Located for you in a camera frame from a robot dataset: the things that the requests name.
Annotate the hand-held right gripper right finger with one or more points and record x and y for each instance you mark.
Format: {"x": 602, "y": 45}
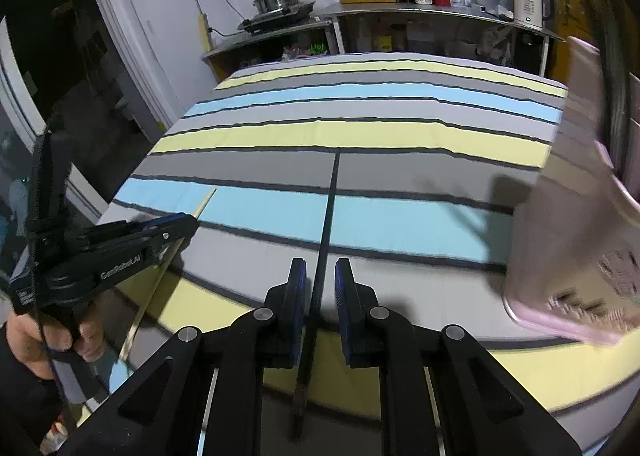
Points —
{"x": 344, "y": 296}

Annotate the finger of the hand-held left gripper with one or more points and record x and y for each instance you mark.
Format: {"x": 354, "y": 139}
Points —
{"x": 165, "y": 223}
{"x": 150, "y": 245}

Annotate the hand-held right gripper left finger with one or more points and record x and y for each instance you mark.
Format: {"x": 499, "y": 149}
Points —
{"x": 298, "y": 296}

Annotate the cream chopstick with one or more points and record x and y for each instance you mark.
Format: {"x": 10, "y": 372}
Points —
{"x": 205, "y": 202}

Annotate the black chopstick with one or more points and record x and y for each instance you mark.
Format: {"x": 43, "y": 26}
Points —
{"x": 327, "y": 216}

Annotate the pink utensil holder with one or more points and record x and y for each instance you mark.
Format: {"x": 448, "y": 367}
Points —
{"x": 565, "y": 236}

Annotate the person's left forearm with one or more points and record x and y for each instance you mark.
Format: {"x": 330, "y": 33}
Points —
{"x": 25, "y": 401}

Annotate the person's left hand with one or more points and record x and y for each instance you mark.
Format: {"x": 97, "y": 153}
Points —
{"x": 30, "y": 346}

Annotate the striped cloth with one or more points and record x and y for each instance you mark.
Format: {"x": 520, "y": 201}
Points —
{"x": 350, "y": 136}

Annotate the cream power strip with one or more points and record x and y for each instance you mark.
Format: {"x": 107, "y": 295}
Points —
{"x": 204, "y": 33}

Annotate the black induction cooker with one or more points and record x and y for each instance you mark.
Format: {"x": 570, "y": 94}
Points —
{"x": 275, "y": 22}

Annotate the steel counter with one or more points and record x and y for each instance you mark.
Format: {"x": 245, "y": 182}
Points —
{"x": 400, "y": 11}

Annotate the white electric kettle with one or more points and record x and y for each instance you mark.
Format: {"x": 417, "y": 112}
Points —
{"x": 527, "y": 6}

